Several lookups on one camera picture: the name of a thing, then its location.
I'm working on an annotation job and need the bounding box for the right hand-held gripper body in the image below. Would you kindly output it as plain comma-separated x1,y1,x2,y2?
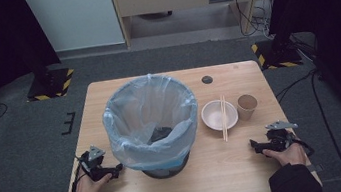
260,118,302,155

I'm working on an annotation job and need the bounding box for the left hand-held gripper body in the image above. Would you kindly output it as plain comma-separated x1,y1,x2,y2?
76,143,114,184

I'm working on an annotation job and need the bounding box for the wooden chopstick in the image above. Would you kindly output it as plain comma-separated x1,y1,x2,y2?
217,95,229,142
219,94,232,143

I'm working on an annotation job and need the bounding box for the black trash bin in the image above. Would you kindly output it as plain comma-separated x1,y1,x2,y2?
139,151,194,183

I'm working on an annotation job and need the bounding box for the person's right hand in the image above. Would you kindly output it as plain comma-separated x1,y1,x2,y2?
260,140,310,172

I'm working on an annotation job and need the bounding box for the person's left hand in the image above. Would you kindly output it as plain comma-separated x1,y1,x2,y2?
71,171,116,192

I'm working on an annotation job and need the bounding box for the brown paper cup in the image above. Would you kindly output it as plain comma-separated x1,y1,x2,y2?
234,92,261,123

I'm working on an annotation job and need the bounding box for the pale pink bowl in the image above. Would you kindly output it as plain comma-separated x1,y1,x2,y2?
199,97,242,135

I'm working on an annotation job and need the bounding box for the dark round table grommet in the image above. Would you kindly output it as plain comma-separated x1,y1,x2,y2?
200,74,214,85

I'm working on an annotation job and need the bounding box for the black stand with striped base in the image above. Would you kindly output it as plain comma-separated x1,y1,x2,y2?
248,24,305,73
21,48,79,104

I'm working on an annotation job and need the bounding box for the left hand-held gripper cable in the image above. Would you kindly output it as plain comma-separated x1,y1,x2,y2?
64,157,89,192

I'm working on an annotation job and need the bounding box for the hand-held gripper cable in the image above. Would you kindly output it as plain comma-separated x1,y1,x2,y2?
294,136,316,160
64,157,89,192

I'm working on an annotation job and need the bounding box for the right hand-held gripper cable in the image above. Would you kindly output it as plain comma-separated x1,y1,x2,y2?
294,136,316,160

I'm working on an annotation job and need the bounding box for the long black floor cable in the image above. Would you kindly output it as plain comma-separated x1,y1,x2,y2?
308,66,341,192

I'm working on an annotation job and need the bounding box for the white cable bundle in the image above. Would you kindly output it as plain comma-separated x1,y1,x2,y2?
250,0,277,39

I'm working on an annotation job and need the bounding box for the black cable from socket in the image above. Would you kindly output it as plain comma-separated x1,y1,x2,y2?
233,0,273,39

